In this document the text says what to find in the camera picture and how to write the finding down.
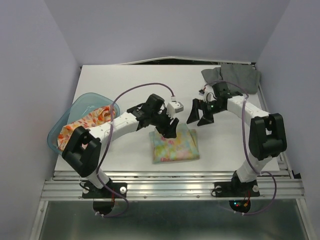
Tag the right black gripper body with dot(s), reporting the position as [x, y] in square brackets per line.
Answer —
[212, 107]

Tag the pastel floral skirt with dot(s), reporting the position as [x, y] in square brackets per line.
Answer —
[182, 148]

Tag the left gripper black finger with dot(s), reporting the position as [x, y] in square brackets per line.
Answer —
[167, 132]
[173, 127]

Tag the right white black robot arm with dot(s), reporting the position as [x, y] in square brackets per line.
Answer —
[267, 136]

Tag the grey pleated skirt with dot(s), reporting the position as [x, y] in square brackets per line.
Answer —
[242, 75]

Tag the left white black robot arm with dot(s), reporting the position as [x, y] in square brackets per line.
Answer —
[84, 147]

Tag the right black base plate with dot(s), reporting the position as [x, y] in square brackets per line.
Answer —
[227, 189]

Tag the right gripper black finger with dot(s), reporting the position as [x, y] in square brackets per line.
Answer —
[206, 120]
[194, 113]

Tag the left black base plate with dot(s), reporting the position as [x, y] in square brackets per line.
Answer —
[89, 191]

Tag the aluminium frame rail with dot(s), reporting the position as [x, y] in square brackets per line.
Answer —
[170, 185]

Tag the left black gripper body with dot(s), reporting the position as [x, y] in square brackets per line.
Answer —
[161, 118]

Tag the blue plastic basin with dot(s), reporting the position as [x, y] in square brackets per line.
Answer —
[81, 107]

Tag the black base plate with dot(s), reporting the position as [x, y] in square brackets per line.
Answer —
[227, 189]
[89, 191]

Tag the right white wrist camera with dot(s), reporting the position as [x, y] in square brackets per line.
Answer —
[207, 96]

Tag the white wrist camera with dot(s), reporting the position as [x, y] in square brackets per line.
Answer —
[207, 96]
[174, 107]

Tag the orange floral skirt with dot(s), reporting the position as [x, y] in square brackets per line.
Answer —
[94, 118]

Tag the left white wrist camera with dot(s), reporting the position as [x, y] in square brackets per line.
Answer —
[174, 107]

